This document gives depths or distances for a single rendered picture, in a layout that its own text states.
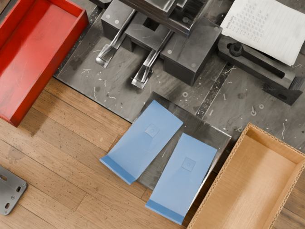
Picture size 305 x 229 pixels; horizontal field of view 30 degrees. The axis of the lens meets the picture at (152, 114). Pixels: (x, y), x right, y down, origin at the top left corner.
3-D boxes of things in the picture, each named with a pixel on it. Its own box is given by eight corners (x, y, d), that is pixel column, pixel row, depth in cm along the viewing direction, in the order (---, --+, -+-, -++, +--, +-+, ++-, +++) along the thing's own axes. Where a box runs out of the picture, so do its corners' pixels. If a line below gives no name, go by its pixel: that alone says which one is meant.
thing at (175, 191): (144, 208, 101) (144, 206, 98) (183, 133, 105) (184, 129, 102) (179, 226, 100) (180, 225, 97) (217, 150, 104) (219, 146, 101)
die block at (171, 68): (103, 36, 112) (100, 20, 104) (130, -3, 114) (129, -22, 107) (192, 87, 109) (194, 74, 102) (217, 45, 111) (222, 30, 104)
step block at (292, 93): (261, 89, 109) (270, 74, 100) (268, 77, 110) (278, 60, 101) (291, 106, 108) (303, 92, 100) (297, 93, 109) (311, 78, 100)
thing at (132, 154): (100, 162, 103) (99, 159, 100) (154, 100, 106) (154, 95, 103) (130, 187, 102) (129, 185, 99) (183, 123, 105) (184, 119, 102)
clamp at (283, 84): (210, 62, 110) (216, 42, 101) (219, 48, 111) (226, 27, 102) (278, 100, 109) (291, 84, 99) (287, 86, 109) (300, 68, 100)
